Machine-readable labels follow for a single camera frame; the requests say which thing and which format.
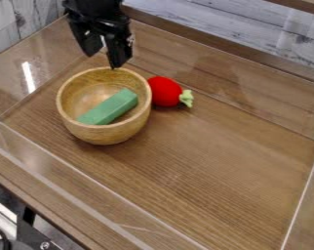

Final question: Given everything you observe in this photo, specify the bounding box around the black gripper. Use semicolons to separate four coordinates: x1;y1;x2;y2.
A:
62;0;133;68

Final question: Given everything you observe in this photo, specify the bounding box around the green foam block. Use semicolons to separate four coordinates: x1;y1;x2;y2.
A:
77;88;137;125

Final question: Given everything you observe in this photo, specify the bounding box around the wooden brown bowl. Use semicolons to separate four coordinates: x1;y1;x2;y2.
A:
55;67;152;146

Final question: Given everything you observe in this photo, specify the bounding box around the red plush strawberry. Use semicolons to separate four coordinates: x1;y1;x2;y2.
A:
146;76;193;107

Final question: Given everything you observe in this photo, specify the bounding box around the clear acrylic wall panel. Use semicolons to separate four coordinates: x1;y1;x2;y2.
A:
0;121;206;250

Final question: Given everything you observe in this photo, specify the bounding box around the black table leg frame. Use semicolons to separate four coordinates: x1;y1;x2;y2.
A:
0;207;62;250

